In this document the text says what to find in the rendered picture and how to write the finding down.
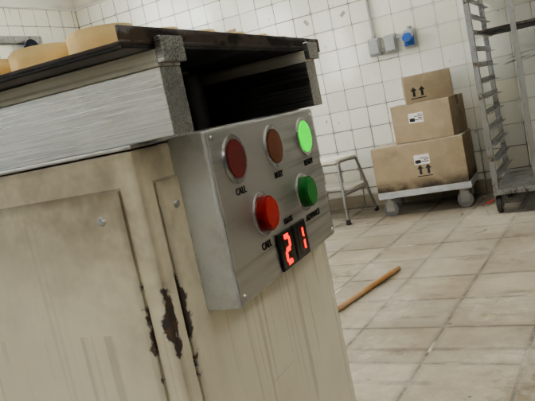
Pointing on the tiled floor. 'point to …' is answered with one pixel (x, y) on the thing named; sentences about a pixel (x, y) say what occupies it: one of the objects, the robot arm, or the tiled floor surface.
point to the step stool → (346, 182)
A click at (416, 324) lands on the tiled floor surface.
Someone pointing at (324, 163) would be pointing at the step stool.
